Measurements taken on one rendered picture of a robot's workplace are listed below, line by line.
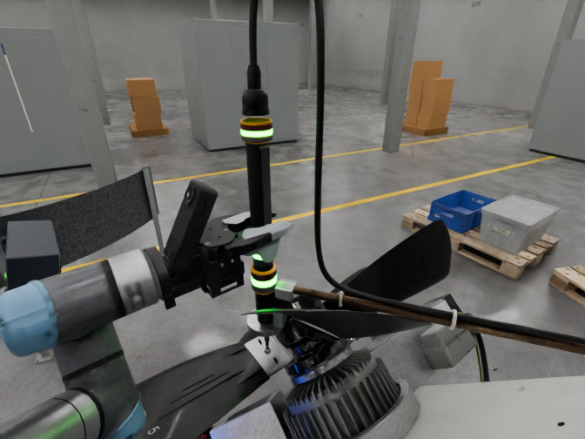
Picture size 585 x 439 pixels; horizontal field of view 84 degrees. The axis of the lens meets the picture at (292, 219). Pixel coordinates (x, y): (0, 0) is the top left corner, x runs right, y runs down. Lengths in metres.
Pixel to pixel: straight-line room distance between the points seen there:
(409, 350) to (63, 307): 0.66
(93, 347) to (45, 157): 6.19
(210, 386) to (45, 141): 6.14
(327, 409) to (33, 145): 6.32
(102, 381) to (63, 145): 6.15
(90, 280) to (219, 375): 0.32
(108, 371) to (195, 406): 0.17
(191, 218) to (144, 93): 8.11
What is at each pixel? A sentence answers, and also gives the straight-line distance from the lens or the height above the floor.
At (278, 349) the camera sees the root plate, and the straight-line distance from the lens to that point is 0.69.
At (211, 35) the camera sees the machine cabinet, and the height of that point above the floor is 2.02.
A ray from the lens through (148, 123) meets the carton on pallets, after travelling 8.60.
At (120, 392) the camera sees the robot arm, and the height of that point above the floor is 1.31.
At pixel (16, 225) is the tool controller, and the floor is 1.25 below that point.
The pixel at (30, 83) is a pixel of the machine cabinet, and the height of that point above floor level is 1.34.
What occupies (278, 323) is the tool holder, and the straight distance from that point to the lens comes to 0.61.
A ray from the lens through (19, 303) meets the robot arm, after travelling 0.44.
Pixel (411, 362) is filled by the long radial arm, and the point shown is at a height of 1.10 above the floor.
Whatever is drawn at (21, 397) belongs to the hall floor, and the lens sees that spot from 2.56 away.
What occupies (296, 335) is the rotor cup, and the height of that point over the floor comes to 1.21.
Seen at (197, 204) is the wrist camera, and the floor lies 1.53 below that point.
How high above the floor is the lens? 1.70
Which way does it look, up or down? 27 degrees down
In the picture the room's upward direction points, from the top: straight up
